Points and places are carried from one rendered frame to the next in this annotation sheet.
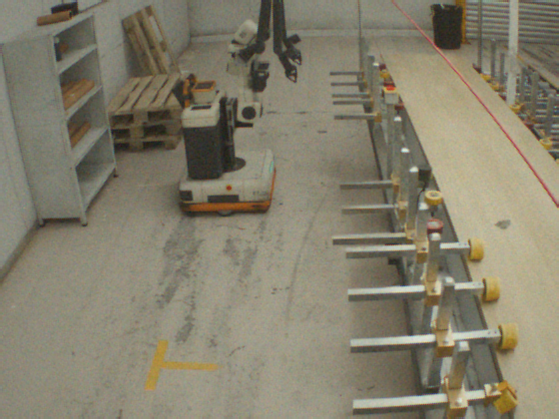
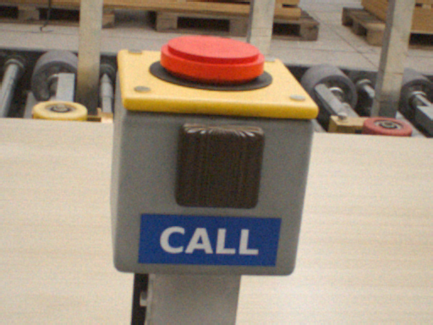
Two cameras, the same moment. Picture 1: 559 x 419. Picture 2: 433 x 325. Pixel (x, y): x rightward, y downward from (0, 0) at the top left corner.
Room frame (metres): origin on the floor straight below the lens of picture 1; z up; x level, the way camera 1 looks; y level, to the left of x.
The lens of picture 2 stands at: (2.85, -0.28, 1.30)
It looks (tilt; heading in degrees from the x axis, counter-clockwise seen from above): 20 degrees down; 255
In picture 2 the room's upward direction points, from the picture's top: 6 degrees clockwise
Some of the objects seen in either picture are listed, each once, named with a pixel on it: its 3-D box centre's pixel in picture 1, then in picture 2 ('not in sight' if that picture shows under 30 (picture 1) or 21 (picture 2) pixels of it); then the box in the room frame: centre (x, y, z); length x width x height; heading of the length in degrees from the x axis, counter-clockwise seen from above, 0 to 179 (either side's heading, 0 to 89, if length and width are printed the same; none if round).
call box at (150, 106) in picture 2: (390, 96); (202, 166); (2.77, -0.60, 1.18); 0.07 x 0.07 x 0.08; 85
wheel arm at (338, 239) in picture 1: (385, 238); not in sight; (1.98, -0.42, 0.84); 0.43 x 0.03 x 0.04; 85
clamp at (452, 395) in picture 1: (454, 395); not in sight; (0.99, -0.43, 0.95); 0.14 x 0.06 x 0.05; 175
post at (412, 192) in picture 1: (410, 220); not in sight; (2.01, -0.53, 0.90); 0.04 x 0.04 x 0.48; 85
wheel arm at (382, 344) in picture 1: (433, 340); not in sight; (1.23, -0.43, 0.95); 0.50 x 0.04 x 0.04; 85
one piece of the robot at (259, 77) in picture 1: (259, 73); not in sight; (4.04, 0.08, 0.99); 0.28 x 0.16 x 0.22; 175
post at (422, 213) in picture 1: (418, 260); not in sight; (1.76, -0.51, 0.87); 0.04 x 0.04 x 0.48; 85
